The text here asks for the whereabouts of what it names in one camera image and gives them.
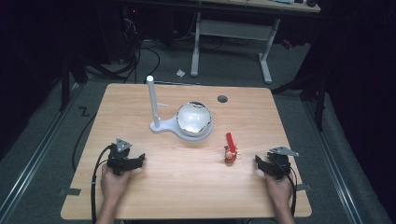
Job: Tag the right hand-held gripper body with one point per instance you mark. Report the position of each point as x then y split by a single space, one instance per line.
279 161

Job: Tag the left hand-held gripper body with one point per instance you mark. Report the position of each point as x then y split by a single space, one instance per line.
118 153

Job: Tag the person's right hand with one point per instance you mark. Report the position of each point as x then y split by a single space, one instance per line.
279 189

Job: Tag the person's left hand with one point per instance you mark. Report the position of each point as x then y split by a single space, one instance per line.
113 185

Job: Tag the grey tape strip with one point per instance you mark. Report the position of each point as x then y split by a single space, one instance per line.
70 192
304 187

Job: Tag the white stand with pole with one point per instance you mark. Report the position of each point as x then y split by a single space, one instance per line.
153 102

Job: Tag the shiny silver bowl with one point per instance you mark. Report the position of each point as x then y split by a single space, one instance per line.
193 119

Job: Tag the round table grommet hole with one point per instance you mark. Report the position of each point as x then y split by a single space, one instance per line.
222 99

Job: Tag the black stand leg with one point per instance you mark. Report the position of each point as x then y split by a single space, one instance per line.
317 93
64 84

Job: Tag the white paper scrap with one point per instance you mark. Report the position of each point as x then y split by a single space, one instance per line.
180 73

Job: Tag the grey desk with metal legs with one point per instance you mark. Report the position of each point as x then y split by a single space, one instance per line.
233 29

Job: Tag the metal floor rail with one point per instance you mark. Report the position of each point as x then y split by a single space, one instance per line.
37 152
336 168

